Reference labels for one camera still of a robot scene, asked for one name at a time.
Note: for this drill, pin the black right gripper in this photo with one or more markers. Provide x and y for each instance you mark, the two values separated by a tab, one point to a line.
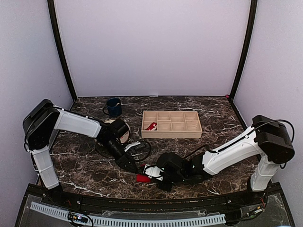
166	187

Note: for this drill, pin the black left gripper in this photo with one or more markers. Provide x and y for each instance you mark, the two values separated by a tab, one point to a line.
124	159

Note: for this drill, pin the red sock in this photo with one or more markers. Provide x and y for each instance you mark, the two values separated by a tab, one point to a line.
151	127
143	178

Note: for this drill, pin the wooden compartment tray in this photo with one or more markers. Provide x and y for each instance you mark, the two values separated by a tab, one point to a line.
172	125

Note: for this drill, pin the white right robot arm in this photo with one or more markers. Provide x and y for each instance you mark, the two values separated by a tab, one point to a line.
265	137

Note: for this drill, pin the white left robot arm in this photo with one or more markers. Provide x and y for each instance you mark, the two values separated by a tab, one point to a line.
47	119

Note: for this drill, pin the cream plate with bird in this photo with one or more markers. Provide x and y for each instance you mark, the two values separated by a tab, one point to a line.
125	137

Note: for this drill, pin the dark blue mug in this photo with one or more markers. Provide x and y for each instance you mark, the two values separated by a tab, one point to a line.
113	107

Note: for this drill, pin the small circuit board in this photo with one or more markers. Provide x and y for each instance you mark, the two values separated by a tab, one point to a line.
77	218

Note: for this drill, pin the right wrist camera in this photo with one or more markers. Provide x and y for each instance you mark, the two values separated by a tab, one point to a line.
153	172

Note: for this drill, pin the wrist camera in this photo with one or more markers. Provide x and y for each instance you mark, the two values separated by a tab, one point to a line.
153	172
120	127

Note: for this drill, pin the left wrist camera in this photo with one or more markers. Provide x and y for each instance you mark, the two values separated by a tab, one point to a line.
120	127

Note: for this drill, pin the white slotted cable duct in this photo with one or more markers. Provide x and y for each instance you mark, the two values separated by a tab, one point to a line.
124	219

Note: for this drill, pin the black front table rail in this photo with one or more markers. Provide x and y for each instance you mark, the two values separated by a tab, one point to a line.
123	195

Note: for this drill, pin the left black frame post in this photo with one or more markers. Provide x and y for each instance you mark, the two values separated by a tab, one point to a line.
60	50

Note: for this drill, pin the black frame post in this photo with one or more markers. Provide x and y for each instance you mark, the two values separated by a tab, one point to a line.
60	50
245	49

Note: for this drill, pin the right black frame post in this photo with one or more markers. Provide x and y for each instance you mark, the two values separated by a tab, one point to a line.
245	49

